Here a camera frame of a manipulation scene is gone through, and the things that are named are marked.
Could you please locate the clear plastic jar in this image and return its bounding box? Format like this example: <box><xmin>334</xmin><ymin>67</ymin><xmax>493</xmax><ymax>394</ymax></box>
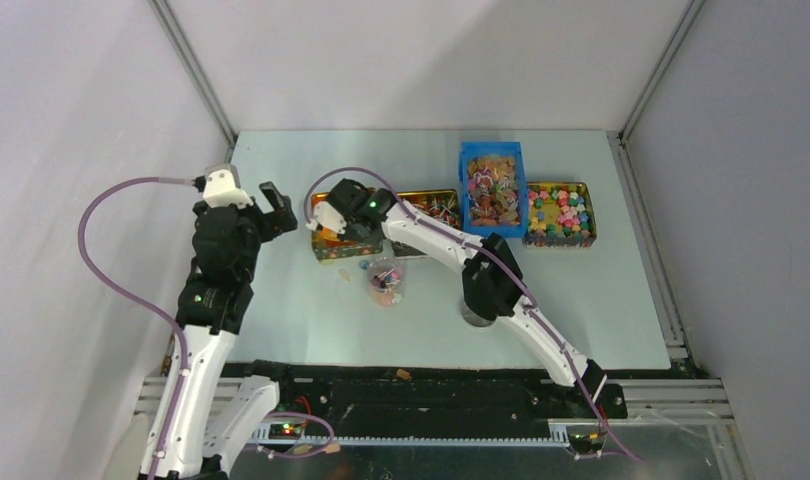
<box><xmin>365</xmin><ymin>257</ymin><xmax>405</xmax><ymax>307</ymax></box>

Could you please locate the orange plastic scoop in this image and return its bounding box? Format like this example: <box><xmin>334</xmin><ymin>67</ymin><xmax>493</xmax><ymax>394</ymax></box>
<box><xmin>315</xmin><ymin>227</ymin><xmax>340</xmax><ymax>242</ymax></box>

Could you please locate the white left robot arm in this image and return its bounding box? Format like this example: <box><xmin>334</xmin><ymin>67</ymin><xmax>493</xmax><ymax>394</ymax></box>
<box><xmin>138</xmin><ymin>182</ymin><xmax>298</xmax><ymax>479</ymax></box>

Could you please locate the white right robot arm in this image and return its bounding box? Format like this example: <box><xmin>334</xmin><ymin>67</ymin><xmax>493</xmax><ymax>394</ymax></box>
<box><xmin>308</xmin><ymin>179</ymin><xmax>607</xmax><ymax>418</ymax></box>

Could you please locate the tin of gummy candies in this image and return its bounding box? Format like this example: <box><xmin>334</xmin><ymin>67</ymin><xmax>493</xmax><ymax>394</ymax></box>
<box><xmin>311</xmin><ymin>192</ymin><xmax>384</xmax><ymax>262</ymax></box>

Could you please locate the blue bin of candies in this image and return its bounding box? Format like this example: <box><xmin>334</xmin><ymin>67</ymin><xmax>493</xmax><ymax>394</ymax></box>
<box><xmin>458</xmin><ymin>141</ymin><xmax>529</xmax><ymax>239</ymax></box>

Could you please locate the tin of colourful cube candies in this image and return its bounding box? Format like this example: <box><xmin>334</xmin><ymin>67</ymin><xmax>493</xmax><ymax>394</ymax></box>
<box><xmin>522</xmin><ymin>181</ymin><xmax>598</xmax><ymax>249</ymax></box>

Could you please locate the tin of lollipops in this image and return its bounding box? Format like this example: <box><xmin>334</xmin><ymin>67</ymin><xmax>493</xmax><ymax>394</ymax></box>
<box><xmin>391</xmin><ymin>189</ymin><xmax>463</xmax><ymax>259</ymax></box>

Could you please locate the silver metal jar lid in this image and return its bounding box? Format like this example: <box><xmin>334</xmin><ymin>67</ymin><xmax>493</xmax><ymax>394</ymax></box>
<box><xmin>461</xmin><ymin>305</ymin><xmax>495</xmax><ymax>328</ymax></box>

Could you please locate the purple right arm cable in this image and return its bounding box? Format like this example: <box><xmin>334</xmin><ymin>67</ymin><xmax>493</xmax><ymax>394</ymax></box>
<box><xmin>302</xmin><ymin>166</ymin><xmax>645</xmax><ymax>465</ymax></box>

